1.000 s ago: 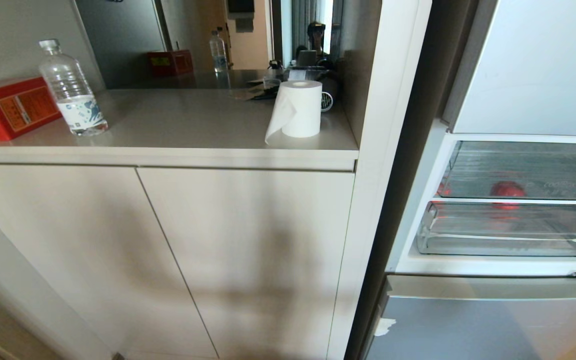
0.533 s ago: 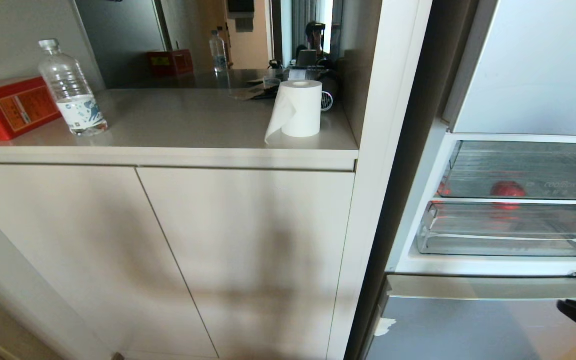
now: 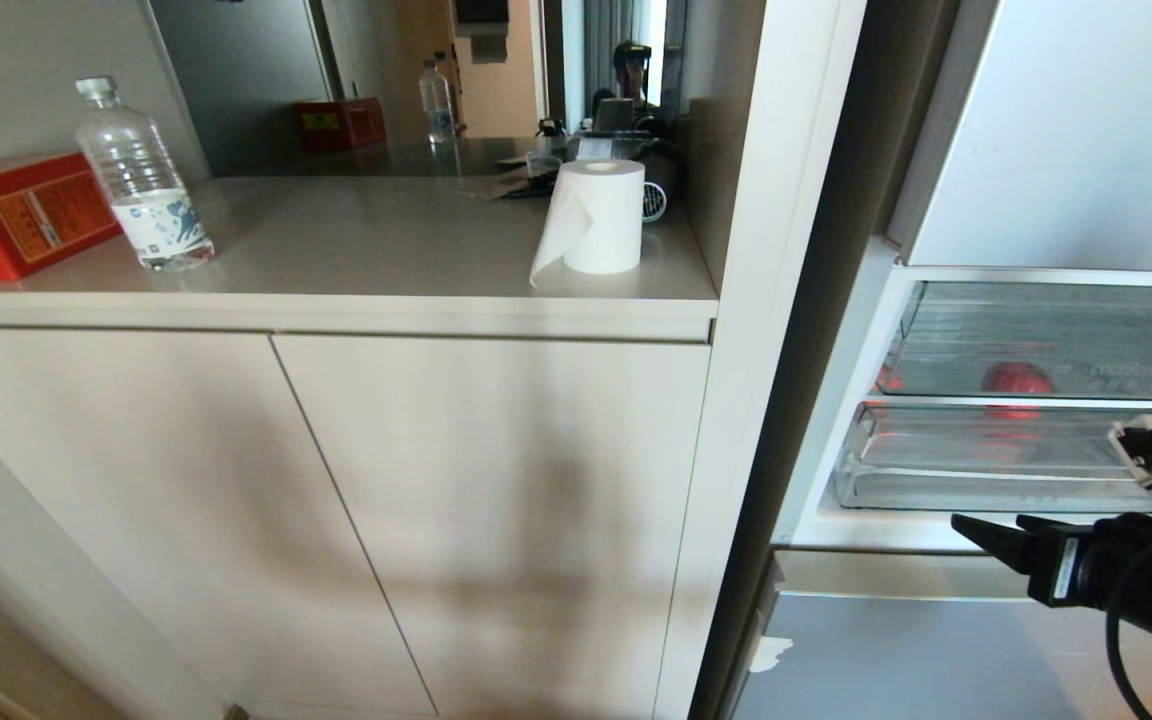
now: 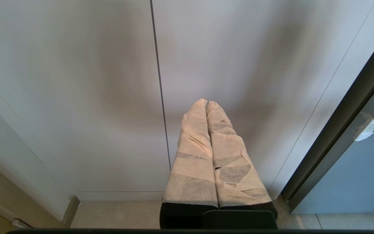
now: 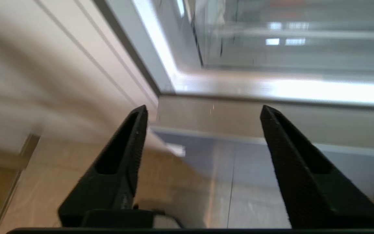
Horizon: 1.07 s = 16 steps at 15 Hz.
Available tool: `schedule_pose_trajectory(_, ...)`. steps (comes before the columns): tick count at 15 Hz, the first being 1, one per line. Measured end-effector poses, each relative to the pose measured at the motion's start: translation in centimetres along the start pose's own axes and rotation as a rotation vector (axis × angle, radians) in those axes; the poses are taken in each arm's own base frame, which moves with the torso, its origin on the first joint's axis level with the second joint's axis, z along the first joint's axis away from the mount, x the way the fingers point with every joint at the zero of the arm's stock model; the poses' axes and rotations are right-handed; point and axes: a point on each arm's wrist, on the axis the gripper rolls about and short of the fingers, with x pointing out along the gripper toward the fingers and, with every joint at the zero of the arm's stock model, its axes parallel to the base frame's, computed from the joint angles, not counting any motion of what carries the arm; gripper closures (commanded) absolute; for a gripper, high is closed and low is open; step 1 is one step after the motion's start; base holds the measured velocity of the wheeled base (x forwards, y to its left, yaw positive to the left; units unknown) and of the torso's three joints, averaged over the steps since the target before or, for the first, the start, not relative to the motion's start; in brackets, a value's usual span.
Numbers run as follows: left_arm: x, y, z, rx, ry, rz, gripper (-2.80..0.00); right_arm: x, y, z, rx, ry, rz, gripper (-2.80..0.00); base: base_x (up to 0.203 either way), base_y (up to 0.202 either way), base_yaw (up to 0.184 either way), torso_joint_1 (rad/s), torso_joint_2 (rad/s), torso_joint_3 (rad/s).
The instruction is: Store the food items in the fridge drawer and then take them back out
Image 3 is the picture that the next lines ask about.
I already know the clear plastic water bottle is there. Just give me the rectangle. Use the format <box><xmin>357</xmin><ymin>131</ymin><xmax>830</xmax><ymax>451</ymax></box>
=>
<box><xmin>74</xmin><ymin>76</ymin><xmax>216</xmax><ymax>273</ymax></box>

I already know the red round fruit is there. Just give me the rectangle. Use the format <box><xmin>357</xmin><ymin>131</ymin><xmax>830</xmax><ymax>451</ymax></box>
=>
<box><xmin>981</xmin><ymin>361</ymin><xmax>1056</xmax><ymax>397</ymax></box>

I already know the beige cabinet door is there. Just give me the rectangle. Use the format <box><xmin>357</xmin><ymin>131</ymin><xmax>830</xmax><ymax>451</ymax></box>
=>
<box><xmin>0</xmin><ymin>329</ymin><xmax>437</xmax><ymax>718</ymax></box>
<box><xmin>271</xmin><ymin>334</ymin><xmax>713</xmax><ymax>720</ymax></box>

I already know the beige counter cabinet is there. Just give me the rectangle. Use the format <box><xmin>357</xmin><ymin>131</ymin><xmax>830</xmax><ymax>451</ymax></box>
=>
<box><xmin>0</xmin><ymin>176</ymin><xmax>867</xmax><ymax>720</ymax></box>

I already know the black round device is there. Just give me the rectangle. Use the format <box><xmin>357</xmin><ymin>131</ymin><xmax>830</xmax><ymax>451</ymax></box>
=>
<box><xmin>640</xmin><ymin>150</ymin><xmax>680</xmax><ymax>224</ymax></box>

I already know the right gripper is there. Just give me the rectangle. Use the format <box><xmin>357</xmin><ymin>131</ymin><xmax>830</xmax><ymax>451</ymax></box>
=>
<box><xmin>950</xmin><ymin>514</ymin><xmax>1142</xmax><ymax>610</ymax></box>

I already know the grey fridge door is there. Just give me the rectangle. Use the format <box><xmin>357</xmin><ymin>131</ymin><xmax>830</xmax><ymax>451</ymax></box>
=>
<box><xmin>721</xmin><ymin>549</ymin><xmax>1152</xmax><ymax>720</ymax></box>

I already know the white paper towel roll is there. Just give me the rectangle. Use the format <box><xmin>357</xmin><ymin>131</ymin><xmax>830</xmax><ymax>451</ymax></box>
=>
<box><xmin>529</xmin><ymin>158</ymin><xmax>646</xmax><ymax>289</ymax></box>

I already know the grey fridge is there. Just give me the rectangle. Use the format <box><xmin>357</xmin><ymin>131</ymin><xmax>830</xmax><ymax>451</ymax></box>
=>
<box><xmin>691</xmin><ymin>0</ymin><xmax>1152</xmax><ymax>720</ymax></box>

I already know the red cardboard box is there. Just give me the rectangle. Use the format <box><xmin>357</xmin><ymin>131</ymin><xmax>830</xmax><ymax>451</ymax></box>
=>
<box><xmin>0</xmin><ymin>151</ymin><xmax>123</xmax><ymax>286</ymax></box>

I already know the clear fridge drawer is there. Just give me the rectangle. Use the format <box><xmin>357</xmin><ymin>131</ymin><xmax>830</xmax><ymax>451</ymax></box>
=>
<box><xmin>833</xmin><ymin>400</ymin><xmax>1152</xmax><ymax>514</ymax></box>
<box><xmin>876</xmin><ymin>280</ymin><xmax>1152</xmax><ymax>402</ymax></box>

